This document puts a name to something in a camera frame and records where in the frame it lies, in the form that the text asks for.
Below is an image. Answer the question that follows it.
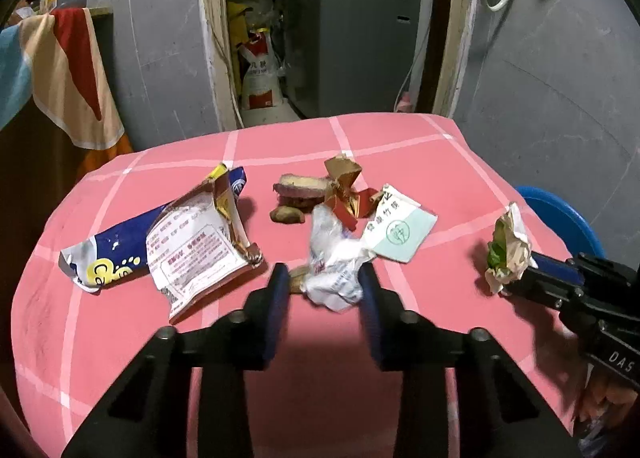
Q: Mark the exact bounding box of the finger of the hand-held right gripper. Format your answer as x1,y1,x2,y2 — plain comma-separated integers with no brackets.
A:
502,268,588,313
529,250,585,286

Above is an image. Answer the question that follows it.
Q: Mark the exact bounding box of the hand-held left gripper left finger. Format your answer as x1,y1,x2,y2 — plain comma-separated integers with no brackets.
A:
60,263,292,458

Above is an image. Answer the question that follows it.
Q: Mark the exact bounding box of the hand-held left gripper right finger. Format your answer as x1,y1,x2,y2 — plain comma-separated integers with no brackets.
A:
357,263,583,458

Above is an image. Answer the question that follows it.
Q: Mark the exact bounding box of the paper with green leaf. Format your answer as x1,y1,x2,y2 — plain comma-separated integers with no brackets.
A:
484,203,535,295

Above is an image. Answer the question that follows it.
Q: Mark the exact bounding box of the blue plastic basin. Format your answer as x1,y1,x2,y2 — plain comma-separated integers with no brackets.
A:
515,185,606,259

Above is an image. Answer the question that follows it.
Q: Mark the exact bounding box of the white plastic wrapper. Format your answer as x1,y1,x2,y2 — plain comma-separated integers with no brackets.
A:
302,203,378,313

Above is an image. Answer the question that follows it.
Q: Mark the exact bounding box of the brown curved food scrap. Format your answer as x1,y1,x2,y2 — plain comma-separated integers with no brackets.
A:
270,206,305,225

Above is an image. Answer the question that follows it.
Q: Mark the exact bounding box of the person's right hand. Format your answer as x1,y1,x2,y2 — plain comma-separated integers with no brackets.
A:
575,373,640,439

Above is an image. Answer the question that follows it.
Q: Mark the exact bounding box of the white and green paper packet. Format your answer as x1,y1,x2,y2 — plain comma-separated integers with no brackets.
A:
361,184,438,263

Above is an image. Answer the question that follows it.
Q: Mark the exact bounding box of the red and gold wrapper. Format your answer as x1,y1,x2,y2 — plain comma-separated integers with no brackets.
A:
322,178,383,231

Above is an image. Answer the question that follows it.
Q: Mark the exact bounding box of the brown paper wrapper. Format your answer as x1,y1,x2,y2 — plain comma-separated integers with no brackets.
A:
324,154,363,183

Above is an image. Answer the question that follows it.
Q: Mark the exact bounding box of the pink checked cloth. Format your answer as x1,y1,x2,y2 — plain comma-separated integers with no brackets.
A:
15,112,601,458

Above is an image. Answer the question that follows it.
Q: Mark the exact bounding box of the torn blue snack bag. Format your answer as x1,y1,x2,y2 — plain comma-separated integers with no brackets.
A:
59,163,266,325

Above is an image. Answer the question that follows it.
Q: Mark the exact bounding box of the white and orange sack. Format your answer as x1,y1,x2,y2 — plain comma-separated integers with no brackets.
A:
239,30,301,126

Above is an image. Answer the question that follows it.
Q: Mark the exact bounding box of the grey appliance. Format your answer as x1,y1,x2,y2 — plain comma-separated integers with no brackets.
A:
282,0,423,119

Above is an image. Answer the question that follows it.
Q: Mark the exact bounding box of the wooden cabinet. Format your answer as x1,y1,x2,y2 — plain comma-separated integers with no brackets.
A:
0,102,131,259

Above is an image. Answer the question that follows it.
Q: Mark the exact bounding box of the yellow bag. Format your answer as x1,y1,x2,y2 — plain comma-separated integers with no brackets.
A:
227,2,251,58

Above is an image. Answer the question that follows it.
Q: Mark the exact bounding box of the striped blue beige red towel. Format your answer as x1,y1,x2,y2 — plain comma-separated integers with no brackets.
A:
0,8,133,173

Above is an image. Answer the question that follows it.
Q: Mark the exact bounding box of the door frame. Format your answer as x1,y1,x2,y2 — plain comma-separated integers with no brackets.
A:
197,0,481,131

